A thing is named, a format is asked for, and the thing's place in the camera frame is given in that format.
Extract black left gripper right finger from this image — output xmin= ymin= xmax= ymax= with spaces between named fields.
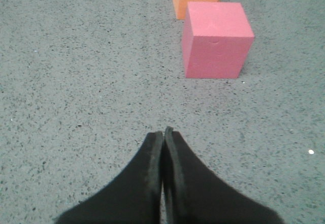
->
xmin=162 ymin=127 xmax=283 ymax=223

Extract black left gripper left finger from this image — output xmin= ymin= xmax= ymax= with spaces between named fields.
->
xmin=57 ymin=132 xmax=164 ymax=223

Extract pink foam cube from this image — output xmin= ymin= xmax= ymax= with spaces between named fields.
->
xmin=182 ymin=2 xmax=254 ymax=79

